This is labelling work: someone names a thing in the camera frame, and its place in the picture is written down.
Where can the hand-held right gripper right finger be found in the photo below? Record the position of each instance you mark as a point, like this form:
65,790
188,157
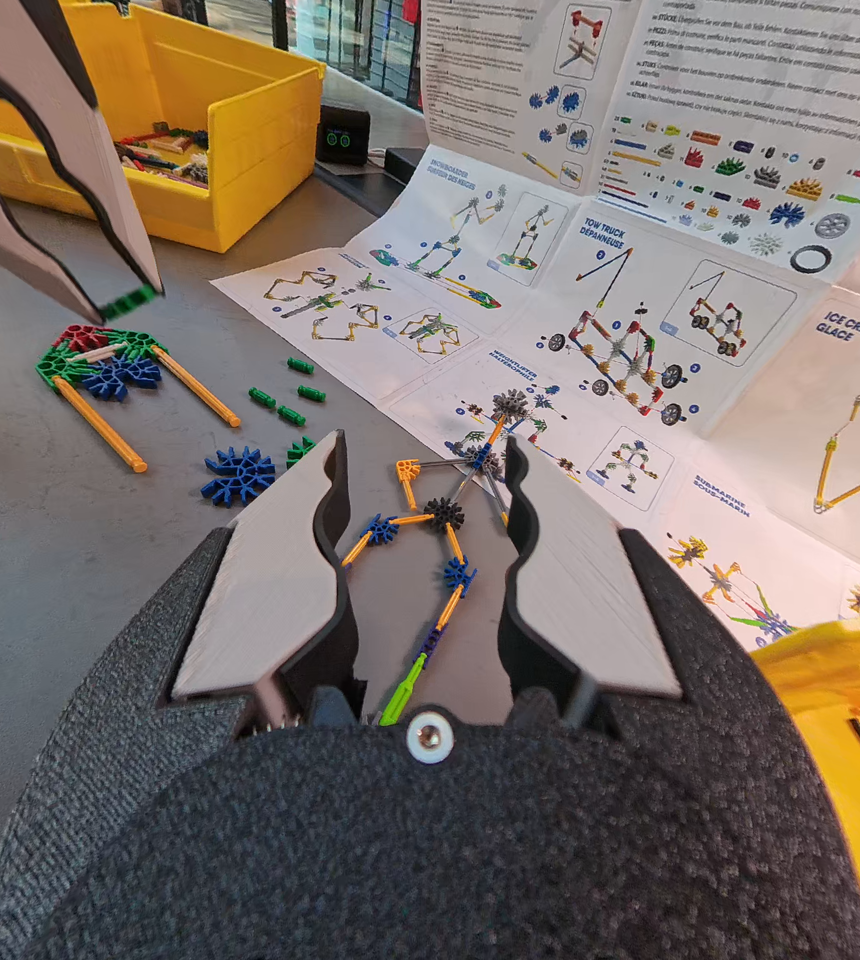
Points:
595,600

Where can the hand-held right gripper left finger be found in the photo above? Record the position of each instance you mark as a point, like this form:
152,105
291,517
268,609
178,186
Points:
265,600

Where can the red corner toy connector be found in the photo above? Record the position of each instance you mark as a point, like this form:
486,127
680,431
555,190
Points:
81,337

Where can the white toy rod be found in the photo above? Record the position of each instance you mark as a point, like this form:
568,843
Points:
96,354

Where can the short green toy rod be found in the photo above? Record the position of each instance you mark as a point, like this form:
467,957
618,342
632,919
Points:
292,415
301,366
311,393
262,397

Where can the yellow plastic bin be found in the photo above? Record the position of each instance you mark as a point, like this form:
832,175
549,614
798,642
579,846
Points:
835,675
265,150

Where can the long yellow toy rod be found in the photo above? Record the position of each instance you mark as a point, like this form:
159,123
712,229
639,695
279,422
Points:
99,424
197,386

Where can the white instruction sheet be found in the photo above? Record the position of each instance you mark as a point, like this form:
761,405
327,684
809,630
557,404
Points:
760,405

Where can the grey desk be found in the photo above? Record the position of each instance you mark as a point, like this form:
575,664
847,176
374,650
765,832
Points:
39,600

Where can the pile of toy pieces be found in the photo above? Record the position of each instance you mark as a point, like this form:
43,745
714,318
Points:
167,154

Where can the colourful toy rod figure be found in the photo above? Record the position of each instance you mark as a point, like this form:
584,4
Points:
443,514

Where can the black device with display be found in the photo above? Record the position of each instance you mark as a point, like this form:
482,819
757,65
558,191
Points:
343,135

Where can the black power adapter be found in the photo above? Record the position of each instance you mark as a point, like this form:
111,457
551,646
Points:
403,165

